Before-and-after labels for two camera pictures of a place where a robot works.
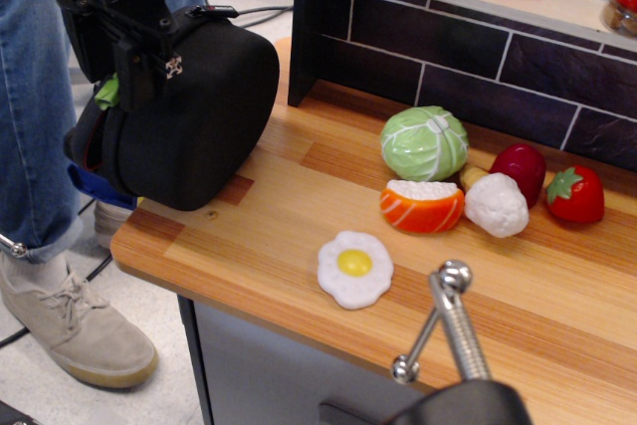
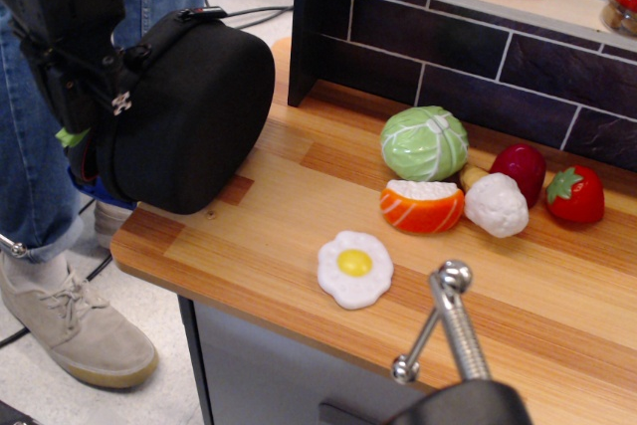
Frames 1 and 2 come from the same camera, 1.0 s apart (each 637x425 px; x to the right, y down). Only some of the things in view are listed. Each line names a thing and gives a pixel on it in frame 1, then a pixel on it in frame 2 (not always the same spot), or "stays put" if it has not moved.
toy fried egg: (354, 269) stays put
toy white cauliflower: (497, 205) stays put
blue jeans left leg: (39, 193) stays put
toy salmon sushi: (422, 206) stays put
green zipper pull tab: (109, 95) → (68, 138)
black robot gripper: (113, 3) → (63, 17)
